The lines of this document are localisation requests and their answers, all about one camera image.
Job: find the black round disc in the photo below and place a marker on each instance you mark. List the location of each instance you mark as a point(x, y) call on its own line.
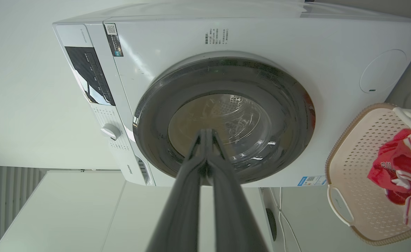
point(271, 224)

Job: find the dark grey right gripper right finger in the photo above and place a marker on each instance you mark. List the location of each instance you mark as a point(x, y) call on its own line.
point(231, 210)

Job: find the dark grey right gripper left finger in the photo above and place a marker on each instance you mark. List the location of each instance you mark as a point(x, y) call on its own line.
point(182, 203)

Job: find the blue white label sticker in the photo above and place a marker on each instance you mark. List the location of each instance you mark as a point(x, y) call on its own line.
point(312, 181)

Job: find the white front-load washing machine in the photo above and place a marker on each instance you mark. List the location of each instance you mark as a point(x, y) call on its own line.
point(177, 38)

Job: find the grey round washer door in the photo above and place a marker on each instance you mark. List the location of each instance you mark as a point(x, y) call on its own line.
point(149, 122)

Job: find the red white garment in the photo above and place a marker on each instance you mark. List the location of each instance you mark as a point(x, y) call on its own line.
point(401, 168)

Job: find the grey ribbed grille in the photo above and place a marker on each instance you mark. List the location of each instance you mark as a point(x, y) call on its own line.
point(2, 196)

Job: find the black QR code sticker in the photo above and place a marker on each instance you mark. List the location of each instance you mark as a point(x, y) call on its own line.
point(114, 40)

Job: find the round white filter cover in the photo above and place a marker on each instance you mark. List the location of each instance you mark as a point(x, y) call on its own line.
point(383, 71)

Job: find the black control display panel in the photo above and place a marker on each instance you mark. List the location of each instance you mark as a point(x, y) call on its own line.
point(88, 73)

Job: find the cream perforated laundry basket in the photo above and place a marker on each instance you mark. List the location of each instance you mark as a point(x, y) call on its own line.
point(357, 161)

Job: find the white cabinet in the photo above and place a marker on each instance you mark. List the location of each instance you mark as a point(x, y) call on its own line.
point(86, 217)

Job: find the white control knob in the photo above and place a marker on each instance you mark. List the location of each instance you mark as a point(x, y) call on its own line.
point(110, 131)

